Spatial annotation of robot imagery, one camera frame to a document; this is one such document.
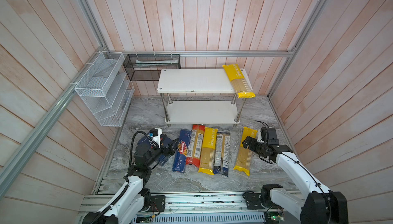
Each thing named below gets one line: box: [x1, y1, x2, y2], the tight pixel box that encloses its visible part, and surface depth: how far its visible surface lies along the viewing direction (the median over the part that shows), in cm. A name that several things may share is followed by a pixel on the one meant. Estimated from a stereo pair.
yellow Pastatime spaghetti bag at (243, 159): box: [233, 126, 258, 177], surface depth 87 cm
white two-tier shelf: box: [157, 68, 247, 128], surface depth 86 cm
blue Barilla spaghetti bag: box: [171, 128, 192, 173], surface depth 89 cm
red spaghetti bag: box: [185, 124, 206, 168], surface depth 92 cm
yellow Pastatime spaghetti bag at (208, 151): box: [197, 127, 218, 175], surface depth 90 cm
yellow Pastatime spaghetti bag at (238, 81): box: [222, 63, 256, 99], surface depth 77 cm
